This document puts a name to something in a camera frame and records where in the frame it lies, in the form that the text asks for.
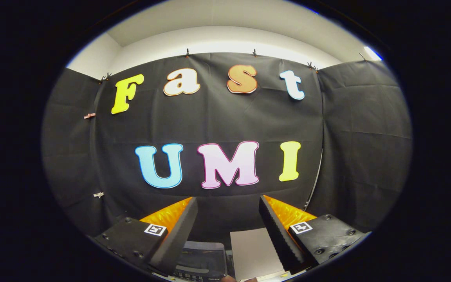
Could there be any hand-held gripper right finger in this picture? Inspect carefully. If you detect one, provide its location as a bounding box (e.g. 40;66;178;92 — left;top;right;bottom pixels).
258;195;370;275

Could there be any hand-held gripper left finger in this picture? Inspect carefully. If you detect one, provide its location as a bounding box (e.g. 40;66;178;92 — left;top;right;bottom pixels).
92;197;198;277

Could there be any cardboard box with grey top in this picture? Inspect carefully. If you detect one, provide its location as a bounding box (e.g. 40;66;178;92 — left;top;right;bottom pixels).
230;228;289;282

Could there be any small ceiling light panel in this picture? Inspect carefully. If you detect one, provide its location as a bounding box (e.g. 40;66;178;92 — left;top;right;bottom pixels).
364;46;383;61

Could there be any white frame pole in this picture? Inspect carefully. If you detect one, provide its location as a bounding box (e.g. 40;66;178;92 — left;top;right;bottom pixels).
304;149;324;210

